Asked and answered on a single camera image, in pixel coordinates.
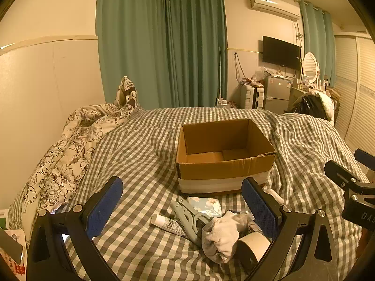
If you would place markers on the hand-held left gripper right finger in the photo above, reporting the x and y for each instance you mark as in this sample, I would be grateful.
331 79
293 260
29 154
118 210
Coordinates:
260 210

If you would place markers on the brown cardboard box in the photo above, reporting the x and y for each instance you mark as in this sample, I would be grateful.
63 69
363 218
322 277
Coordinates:
222 169

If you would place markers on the white suitcase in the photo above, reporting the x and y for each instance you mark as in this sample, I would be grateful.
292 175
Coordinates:
250 96

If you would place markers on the grey-blue plastic clip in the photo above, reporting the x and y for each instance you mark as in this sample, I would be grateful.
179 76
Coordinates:
187 218

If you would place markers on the small silver fridge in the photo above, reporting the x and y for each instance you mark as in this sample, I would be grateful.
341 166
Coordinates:
277 93

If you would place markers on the floral quilt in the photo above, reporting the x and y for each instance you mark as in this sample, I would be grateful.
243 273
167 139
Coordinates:
70 152

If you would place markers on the white oval mirror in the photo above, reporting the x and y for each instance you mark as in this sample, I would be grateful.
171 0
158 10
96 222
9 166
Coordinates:
310 66

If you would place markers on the white air conditioner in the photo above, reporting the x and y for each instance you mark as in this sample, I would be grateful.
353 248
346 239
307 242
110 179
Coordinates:
274 5

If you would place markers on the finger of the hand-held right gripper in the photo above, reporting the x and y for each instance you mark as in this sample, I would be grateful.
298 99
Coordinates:
364 156
339 172

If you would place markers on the red and white box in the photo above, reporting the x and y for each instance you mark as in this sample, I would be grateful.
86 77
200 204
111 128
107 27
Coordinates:
13 267

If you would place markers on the grey checked bedsheet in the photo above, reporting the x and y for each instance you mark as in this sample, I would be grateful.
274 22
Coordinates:
146 158

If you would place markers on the smartphone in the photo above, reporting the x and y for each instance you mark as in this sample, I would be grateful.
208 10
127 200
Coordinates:
10 244

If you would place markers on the wide green curtain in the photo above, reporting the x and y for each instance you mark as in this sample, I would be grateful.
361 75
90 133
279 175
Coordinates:
164 44

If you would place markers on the brown tape roll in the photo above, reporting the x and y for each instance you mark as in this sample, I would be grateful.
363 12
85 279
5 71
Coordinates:
255 244

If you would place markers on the clear plastic bag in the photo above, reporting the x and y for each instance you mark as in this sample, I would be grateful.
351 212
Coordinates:
261 74

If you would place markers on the floral tissue packet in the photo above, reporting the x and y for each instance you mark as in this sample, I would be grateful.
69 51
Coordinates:
206 206

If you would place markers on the white louvred wardrobe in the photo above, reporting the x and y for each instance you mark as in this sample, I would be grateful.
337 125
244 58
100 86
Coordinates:
357 93

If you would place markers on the white sock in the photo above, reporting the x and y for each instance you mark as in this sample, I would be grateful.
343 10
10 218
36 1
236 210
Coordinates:
222 237

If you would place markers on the pile of clothes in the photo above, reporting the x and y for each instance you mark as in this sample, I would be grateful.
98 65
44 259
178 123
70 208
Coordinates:
315 104

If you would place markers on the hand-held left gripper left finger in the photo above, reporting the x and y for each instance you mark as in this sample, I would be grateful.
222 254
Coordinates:
106 207

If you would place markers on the white tube with barcode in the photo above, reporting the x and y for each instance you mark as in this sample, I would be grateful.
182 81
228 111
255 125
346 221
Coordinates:
168 224

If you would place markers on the narrow green curtain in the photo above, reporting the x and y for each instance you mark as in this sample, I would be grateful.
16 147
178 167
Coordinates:
318 44

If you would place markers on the small white bottle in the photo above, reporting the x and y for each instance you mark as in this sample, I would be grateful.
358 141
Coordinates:
274 196

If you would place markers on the black wall television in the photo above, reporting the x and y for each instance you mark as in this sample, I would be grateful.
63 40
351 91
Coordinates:
281 53

